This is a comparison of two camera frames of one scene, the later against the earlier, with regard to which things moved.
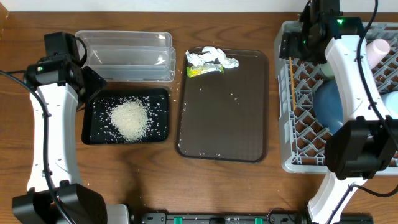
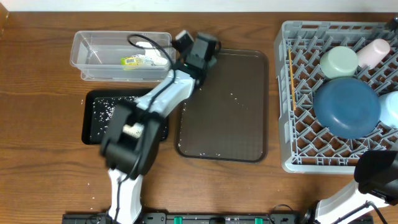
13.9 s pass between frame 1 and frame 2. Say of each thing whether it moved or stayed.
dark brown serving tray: stayed
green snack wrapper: moved
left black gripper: moved
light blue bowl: stayed
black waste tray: stayed
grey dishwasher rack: stayed
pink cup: stayed
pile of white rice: moved
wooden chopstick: stayed
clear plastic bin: stayed
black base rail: stayed
